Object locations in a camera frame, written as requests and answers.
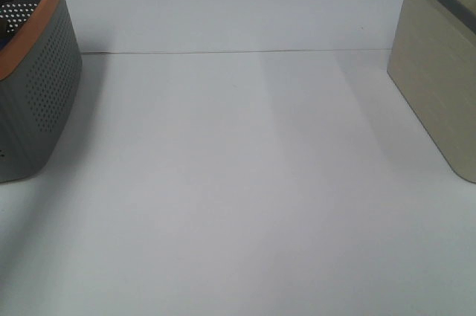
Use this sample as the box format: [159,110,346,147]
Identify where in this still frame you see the dark items inside grey basket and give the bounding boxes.
[1,0,16,49]

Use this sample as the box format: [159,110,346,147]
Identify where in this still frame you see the beige basket with grey rim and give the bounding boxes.
[387,0,475,182]

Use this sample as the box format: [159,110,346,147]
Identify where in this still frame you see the grey basket with orange rim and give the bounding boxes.
[1,0,83,183]

